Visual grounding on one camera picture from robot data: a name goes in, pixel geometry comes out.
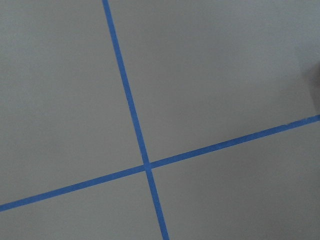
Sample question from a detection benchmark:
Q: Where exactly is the brown paper table cover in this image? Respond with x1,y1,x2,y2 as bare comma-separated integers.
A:
0,0,320,240

